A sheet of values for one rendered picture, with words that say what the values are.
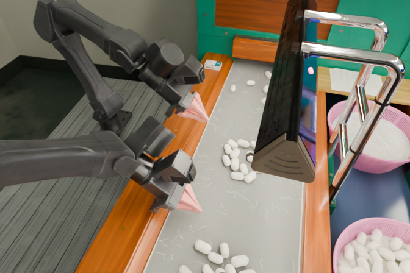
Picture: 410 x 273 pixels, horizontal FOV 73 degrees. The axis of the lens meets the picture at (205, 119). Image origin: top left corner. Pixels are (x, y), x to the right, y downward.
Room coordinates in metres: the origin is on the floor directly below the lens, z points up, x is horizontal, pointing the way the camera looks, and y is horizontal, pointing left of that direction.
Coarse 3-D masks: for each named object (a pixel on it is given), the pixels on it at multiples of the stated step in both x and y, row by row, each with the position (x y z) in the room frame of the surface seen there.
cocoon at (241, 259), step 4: (236, 256) 0.23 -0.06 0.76; (240, 256) 0.23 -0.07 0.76; (244, 256) 0.23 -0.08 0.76; (232, 260) 0.22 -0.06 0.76; (236, 260) 0.22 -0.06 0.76; (240, 260) 0.22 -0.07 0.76; (244, 260) 0.22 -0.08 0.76; (248, 260) 0.22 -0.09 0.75; (232, 264) 0.22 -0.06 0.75; (236, 264) 0.21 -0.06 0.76; (240, 264) 0.22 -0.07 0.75; (244, 264) 0.22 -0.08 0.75
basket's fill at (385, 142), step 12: (336, 120) 0.66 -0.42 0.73; (384, 120) 0.67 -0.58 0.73; (348, 132) 0.61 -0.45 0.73; (384, 132) 0.61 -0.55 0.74; (396, 132) 0.61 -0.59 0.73; (372, 144) 0.56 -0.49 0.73; (384, 144) 0.56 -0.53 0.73; (396, 144) 0.56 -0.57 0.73; (408, 144) 0.56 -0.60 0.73; (384, 156) 0.52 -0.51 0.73; (396, 156) 0.52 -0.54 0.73; (408, 156) 0.52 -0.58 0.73
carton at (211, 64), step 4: (208, 60) 0.95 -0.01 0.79; (212, 60) 0.95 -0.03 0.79; (204, 64) 0.93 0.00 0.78; (208, 64) 0.92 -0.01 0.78; (212, 64) 0.92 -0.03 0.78; (216, 64) 0.92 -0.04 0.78; (220, 64) 0.92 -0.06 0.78; (208, 68) 0.92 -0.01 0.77; (212, 68) 0.92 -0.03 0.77; (216, 68) 0.91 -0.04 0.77; (220, 68) 0.92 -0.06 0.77
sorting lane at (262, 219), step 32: (224, 96) 0.78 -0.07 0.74; (256, 96) 0.78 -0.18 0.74; (224, 128) 0.62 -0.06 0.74; (256, 128) 0.62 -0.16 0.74; (224, 192) 0.39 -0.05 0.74; (256, 192) 0.39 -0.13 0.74; (288, 192) 0.39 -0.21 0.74; (192, 224) 0.31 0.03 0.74; (224, 224) 0.31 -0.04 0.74; (256, 224) 0.31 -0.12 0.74; (288, 224) 0.31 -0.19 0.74; (160, 256) 0.24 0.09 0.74; (192, 256) 0.24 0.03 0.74; (256, 256) 0.24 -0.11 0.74; (288, 256) 0.24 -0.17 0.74
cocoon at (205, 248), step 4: (200, 240) 0.26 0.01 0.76; (196, 244) 0.25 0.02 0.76; (200, 244) 0.25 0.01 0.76; (204, 244) 0.25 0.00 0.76; (208, 244) 0.25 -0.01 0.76; (196, 248) 0.25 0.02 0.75; (200, 248) 0.25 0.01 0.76; (204, 248) 0.25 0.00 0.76; (208, 248) 0.25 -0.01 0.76; (204, 252) 0.24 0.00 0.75; (208, 252) 0.24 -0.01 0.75
